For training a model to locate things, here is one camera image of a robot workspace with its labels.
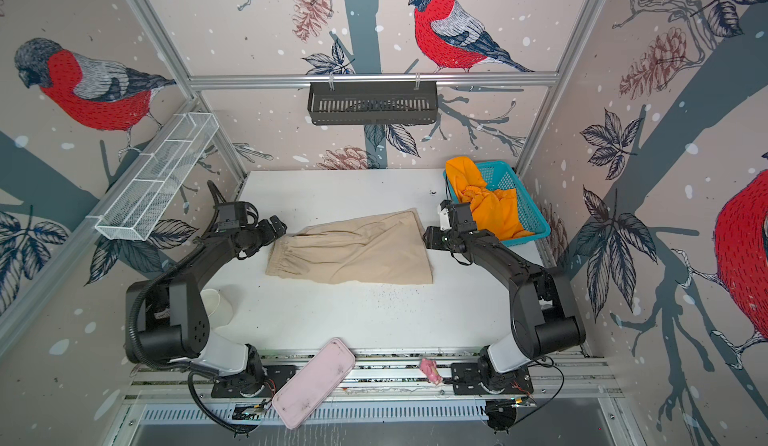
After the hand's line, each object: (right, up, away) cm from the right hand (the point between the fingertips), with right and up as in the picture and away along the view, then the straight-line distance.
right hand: (430, 238), depth 92 cm
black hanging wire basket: (-19, +47, +13) cm, 52 cm away
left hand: (-50, +2, -1) cm, 50 cm away
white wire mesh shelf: (-76, +19, -14) cm, 79 cm away
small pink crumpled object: (-3, -30, -20) cm, 36 cm away
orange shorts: (+23, +8, +7) cm, 25 cm away
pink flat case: (-32, -33, -21) cm, 50 cm away
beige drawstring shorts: (-14, -4, +4) cm, 15 cm away
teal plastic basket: (+30, +21, +18) cm, 41 cm away
